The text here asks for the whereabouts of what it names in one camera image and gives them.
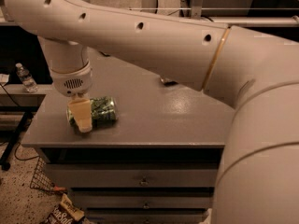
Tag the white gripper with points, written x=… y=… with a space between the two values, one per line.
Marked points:
x=72 y=83

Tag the crushed green soda can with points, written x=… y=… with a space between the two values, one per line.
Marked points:
x=103 y=110

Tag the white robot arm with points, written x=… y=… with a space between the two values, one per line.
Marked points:
x=254 y=73

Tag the crushed silver blue can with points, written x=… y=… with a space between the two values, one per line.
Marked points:
x=167 y=82

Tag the clear plastic water bottle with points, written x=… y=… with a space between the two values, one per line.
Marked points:
x=26 y=78

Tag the top grey drawer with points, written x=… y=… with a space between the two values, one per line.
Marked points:
x=131 y=175

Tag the grey drawer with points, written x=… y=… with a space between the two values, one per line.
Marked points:
x=152 y=198
x=147 y=216
x=131 y=175

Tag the black stand leg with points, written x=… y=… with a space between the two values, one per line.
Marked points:
x=4 y=163

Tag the grey drawer cabinet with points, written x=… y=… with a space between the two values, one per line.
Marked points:
x=156 y=124

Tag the brown snack bag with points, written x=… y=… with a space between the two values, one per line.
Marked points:
x=64 y=213

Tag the middle grey drawer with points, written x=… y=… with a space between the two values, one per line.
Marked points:
x=152 y=198

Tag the bottom grey drawer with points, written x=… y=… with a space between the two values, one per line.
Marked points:
x=147 y=216

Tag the wire mesh basket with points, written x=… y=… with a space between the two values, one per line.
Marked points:
x=39 y=179

